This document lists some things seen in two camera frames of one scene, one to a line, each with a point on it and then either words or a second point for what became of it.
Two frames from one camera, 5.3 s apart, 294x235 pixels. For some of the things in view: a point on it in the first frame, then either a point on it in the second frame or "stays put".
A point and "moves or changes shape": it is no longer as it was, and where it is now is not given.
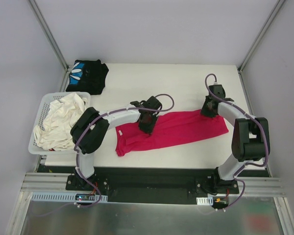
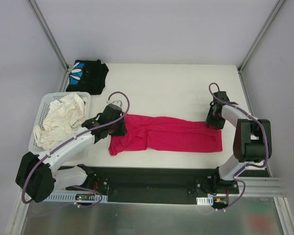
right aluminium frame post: (267, 23) stays put
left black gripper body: (147, 123) to (121, 125)
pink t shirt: (172, 129) moves or changes shape
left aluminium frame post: (64, 84) stays put
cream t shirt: (61, 117) stays put
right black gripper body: (208, 109) to (214, 121)
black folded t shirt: (87, 76) stays put
